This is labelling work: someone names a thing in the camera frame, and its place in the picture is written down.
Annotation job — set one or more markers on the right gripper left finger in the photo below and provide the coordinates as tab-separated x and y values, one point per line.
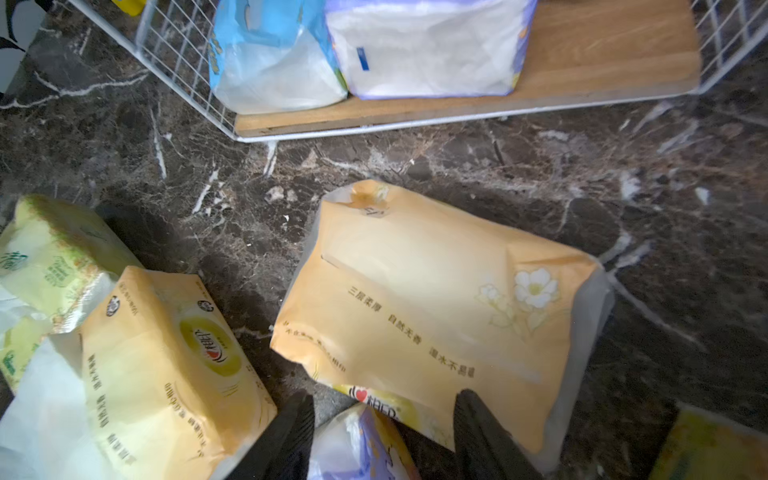
283	450

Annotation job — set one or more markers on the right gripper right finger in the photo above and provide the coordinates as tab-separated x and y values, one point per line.
483	448

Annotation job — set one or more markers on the orange-yellow tissue pack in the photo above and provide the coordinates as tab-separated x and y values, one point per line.
152	385

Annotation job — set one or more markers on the yellow tissue pack shelf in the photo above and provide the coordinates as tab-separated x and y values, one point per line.
401	302

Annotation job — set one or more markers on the pale yellow tissue pack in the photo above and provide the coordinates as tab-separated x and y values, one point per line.
705	445

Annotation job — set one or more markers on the light yellow tissue pack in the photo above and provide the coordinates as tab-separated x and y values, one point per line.
58	261

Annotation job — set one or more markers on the purple tissue pack bottom shelf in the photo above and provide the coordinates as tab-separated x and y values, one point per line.
430	49

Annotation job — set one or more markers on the blue tissue pack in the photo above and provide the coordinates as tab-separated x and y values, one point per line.
273	56

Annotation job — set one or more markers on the yellow clock toy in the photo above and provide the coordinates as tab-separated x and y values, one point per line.
132	8

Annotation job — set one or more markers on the white wire shelf rack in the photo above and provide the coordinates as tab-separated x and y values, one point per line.
580	54

